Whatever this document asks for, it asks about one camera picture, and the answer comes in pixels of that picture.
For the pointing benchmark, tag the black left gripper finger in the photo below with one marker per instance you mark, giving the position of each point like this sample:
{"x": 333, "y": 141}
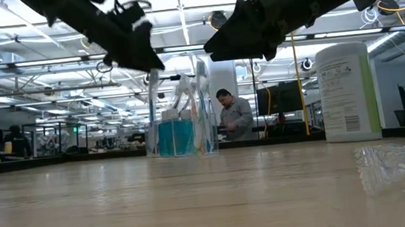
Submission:
{"x": 138, "y": 65}
{"x": 140, "y": 48}

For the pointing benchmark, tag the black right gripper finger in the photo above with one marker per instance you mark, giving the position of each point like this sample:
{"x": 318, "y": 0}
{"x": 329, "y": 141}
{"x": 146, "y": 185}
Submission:
{"x": 235, "y": 32}
{"x": 241, "y": 54}

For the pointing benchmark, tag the purple toothbrush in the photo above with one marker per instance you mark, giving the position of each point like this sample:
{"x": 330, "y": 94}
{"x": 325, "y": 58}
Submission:
{"x": 180, "y": 93}

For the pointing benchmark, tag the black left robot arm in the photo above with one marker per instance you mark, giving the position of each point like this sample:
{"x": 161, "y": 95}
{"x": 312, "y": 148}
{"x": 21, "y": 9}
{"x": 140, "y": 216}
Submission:
{"x": 65, "y": 7}

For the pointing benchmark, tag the standing person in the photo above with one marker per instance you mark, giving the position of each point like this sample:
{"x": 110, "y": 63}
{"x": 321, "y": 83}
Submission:
{"x": 236, "y": 117}

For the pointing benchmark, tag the clear plastic bag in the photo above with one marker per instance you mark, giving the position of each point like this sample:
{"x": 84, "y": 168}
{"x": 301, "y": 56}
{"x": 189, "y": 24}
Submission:
{"x": 190, "y": 144}

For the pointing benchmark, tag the white wipes canister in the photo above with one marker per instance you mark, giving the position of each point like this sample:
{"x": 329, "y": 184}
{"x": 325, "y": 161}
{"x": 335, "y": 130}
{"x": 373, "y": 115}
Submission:
{"x": 347, "y": 92}

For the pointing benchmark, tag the yellow container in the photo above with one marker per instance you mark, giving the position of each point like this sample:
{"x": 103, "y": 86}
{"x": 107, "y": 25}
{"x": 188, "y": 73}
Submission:
{"x": 7, "y": 147}

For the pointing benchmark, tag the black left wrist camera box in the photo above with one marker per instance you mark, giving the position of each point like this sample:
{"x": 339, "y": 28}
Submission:
{"x": 131, "y": 14}

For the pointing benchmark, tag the black aluminium table frame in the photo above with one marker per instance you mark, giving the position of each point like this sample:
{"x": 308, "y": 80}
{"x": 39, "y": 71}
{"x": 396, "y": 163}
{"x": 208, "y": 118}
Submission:
{"x": 43, "y": 163}

